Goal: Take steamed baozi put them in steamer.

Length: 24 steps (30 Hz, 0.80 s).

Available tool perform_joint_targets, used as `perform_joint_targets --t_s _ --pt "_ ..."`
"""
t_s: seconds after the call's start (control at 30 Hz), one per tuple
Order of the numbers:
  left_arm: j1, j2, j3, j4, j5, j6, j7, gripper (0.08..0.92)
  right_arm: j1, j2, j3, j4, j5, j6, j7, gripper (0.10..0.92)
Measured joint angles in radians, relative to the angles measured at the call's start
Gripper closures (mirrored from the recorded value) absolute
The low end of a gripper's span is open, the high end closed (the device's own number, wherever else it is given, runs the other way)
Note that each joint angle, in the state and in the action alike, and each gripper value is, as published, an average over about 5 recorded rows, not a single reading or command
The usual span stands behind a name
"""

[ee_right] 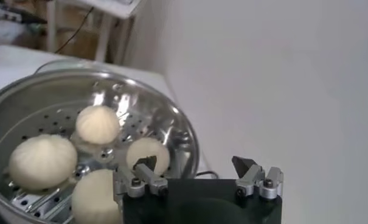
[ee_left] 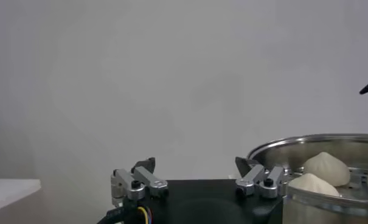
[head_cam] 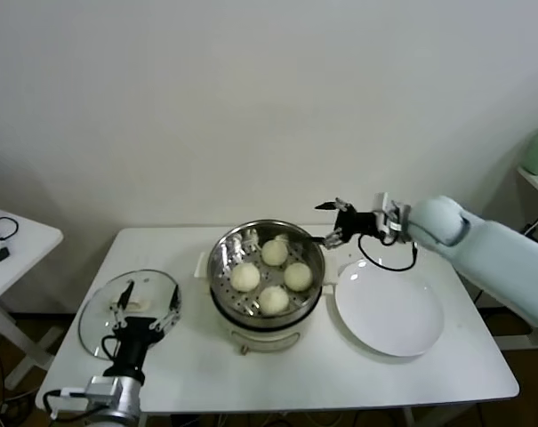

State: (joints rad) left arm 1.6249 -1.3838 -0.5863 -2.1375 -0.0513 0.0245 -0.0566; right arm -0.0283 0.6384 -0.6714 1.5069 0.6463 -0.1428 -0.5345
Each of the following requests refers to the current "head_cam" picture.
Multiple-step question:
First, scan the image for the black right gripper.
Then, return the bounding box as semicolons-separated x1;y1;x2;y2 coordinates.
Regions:
306;197;381;249

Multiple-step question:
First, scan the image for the glass pot lid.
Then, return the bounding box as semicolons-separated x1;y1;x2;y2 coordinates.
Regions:
76;267;183;359

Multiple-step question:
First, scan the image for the white electric cooking pot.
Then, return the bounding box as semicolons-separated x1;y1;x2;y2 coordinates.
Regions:
194;251;341;357

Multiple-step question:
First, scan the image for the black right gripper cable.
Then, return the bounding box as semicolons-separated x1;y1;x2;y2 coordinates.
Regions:
357;233;420;271

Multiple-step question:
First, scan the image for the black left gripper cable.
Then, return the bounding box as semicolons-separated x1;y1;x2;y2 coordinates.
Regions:
100;335;121;368

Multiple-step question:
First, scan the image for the white side table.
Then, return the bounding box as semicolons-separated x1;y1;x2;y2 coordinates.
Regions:
0;204;64;388

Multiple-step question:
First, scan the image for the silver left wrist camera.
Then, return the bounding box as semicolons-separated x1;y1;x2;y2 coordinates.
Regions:
61;375;124;407

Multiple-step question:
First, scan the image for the white round plate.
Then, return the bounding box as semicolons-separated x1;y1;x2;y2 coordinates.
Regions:
333;261;446;359

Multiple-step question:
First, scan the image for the stainless perforated steamer basket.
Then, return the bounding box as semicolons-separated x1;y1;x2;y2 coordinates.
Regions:
207;219;327;326

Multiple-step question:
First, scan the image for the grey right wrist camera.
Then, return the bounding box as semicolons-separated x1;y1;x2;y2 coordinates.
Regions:
373;192;413;245

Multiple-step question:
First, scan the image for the white steamed baozi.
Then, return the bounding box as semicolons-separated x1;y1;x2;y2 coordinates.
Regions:
261;239;290;267
284;262;314;293
258;286;291;316
230;262;261;294

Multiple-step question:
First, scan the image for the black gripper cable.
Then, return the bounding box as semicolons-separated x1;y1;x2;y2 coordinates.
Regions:
357;233;420;271
100;335;121;368

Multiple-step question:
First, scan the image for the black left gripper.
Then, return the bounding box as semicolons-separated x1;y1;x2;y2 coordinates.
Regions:
109;280;182;380

